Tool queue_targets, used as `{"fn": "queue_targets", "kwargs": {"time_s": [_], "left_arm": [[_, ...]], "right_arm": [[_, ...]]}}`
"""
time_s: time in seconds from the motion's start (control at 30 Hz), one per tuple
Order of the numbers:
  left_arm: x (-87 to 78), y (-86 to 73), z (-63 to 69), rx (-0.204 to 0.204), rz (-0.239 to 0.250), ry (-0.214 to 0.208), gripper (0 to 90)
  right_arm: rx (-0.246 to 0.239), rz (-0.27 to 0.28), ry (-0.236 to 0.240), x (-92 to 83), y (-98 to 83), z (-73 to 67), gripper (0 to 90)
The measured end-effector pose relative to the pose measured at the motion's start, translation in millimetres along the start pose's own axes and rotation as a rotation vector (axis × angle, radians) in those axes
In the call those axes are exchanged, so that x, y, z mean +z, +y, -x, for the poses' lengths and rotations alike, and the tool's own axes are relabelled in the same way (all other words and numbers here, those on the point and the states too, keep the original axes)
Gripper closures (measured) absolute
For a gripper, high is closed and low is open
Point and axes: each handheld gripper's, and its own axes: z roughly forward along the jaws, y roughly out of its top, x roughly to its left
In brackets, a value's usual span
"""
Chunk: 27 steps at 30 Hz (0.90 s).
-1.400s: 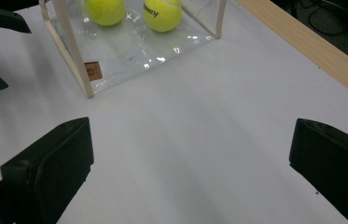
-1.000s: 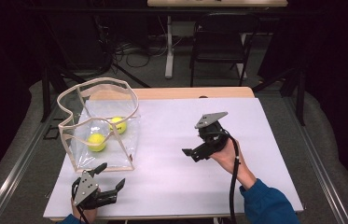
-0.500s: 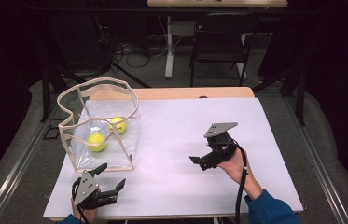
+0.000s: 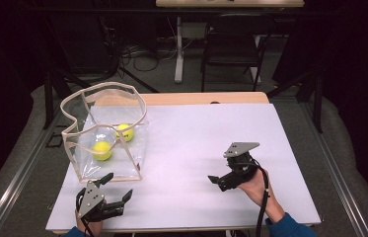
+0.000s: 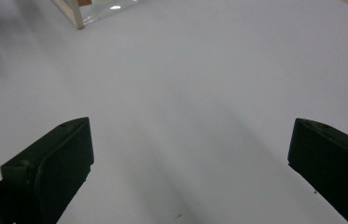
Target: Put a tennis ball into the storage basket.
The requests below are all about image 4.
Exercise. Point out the person's left hand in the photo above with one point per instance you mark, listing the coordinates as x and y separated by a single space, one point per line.
89 227

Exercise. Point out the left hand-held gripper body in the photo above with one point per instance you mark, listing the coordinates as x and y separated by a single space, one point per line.
91 200

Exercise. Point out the wooden table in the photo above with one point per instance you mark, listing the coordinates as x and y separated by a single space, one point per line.
188 97

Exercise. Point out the white desk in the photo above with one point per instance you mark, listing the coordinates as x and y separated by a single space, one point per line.
179 49

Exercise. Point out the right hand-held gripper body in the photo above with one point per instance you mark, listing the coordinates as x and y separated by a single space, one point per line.
242 166

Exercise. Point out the black metal stand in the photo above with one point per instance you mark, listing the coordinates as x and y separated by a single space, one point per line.
48 98
318 105

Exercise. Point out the yellow tennis ball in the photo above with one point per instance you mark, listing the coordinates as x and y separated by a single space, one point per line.
125 132
102 150

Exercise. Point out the black chair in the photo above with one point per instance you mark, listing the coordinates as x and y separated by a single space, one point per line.
231 49

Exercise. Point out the person's right hand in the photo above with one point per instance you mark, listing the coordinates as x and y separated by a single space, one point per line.
256 191

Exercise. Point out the metal floor rail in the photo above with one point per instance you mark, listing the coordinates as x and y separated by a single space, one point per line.
339 184
10 194

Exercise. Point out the clear bag with beige trim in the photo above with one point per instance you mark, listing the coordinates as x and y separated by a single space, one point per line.
129 161

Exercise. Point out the white board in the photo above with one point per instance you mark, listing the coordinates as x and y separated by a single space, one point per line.
178 184

